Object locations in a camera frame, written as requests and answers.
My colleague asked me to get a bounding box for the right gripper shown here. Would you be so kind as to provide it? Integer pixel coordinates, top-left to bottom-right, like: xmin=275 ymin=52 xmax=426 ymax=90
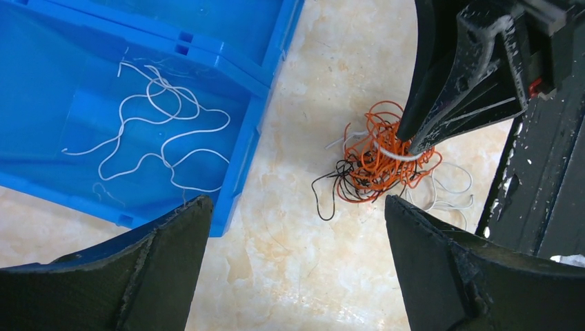
xmin=397 ymin=0 xmax=584 ymax=259

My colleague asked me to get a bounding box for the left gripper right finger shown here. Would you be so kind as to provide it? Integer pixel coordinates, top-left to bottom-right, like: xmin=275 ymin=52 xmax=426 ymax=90
xmin=384 ymin=195 xmax=584 ymax=330

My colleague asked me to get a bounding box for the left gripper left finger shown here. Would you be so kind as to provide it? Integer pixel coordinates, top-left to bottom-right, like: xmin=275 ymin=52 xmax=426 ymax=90
xmin=1 ymin=195 xmax=214 ymax=330

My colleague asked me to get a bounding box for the orange cable bundle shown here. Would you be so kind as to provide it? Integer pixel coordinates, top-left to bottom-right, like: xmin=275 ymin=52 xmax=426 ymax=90
xmin=335 ymin=100 xmax=444 ymax=205

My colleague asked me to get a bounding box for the white thin cable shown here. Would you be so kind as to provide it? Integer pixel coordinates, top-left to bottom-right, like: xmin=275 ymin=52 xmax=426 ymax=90
xmin=61 ymin=60 xmax=231 ymax=194

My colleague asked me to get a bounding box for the blue three-compartment bin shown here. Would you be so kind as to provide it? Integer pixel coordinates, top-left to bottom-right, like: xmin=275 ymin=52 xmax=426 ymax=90
xmin=1 ymin=1 xmax=304 ymax=237

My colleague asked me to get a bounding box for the black thin cable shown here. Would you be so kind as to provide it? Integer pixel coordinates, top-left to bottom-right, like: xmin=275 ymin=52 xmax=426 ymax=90
xmin=311 ymin=159 xmax=366 ymax=222

